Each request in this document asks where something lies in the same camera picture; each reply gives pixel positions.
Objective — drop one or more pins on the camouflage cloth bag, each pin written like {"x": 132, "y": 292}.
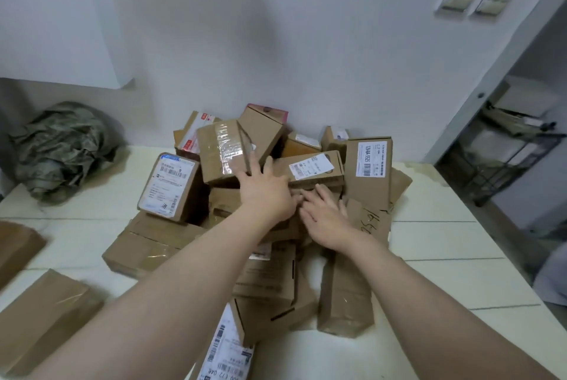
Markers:
{"x": 62, "y": 149}

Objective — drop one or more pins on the person's right hand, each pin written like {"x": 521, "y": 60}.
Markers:
{"x": 330, "y": 224}

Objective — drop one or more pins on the person's left hand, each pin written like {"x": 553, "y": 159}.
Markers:
{"x": 265, "y": 195}

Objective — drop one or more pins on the black metal rack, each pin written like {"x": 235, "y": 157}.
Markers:
{"x": 509, "y": 158}

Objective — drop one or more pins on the pile of brown cardboard parcels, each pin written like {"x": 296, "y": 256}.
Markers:
{"x": 221, "y": 158}

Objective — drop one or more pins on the person's right forearm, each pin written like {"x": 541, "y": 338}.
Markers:
{"x": 425, "y": 317}

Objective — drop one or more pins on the person's right fingers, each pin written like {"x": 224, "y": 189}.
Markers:
{"x": 320, "y": 203}

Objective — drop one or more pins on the person's left fingers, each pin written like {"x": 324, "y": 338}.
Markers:
{"x": 268, "y": 168}

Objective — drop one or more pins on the narrow labelled cardboard box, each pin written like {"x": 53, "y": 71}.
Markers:
{"x": 312, "y": 171}

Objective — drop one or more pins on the brown cardboard box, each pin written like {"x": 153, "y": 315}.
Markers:
{"x": 44, "y": 320}
{"x": 17, "y": 249}

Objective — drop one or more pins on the person's left forearm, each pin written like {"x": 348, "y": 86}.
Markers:
{"x": 155, "y": 308}

